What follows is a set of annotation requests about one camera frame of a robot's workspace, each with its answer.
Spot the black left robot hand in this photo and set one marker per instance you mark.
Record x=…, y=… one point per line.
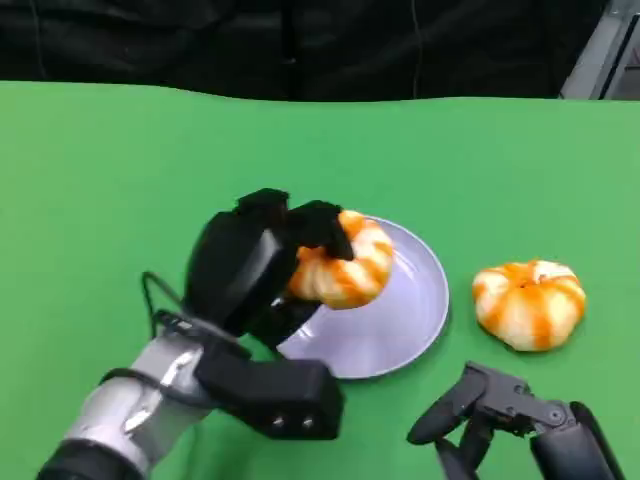
x=230, y=270

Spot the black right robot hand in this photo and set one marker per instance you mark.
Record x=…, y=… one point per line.
x=565, y=445

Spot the orange and white bread roll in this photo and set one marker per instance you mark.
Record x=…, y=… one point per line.
x=527, y=305
x=345, y=280

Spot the green table cloth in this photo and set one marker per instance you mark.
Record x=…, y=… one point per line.
x=100, y=175

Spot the lilac plate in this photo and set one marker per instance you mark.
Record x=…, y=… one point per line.
x=395, y=325

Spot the black backdrop curtain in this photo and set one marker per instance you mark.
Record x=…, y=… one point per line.
x=250, y=45

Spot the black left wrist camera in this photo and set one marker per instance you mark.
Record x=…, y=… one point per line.
x=280, y=395

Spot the grey metal frame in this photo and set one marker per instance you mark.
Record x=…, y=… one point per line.
x=600, y=65

